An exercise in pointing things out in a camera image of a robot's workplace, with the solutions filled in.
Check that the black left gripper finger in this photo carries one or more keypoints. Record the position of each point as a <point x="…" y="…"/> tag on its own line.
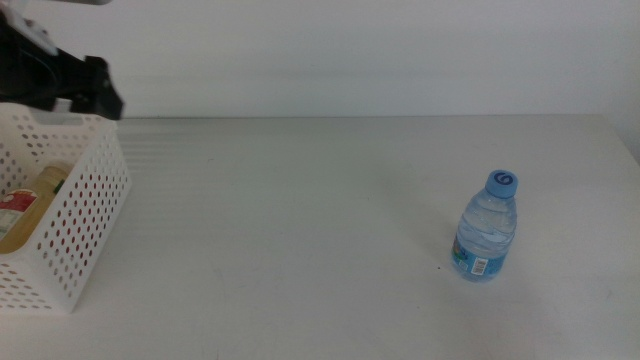
<point x="102" y="102"/>
<point x="97" y="70"/>

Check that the red soda can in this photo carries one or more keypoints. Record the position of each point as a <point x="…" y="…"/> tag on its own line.
<point x="86" y="186"/>

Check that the yellow tea bottle clear cap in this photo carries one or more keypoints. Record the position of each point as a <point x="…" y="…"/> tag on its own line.
<point x="30" y="220"/>

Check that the clear water bottle blue cap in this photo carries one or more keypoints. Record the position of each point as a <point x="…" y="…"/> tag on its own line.
<point x="485" y="230"/>

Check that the white perforated plastic basket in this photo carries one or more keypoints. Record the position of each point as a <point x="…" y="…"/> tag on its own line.
<point x="55" y="290"/>

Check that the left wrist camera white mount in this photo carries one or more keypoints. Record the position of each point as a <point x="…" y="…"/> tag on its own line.
<point x="30" y="30"/>

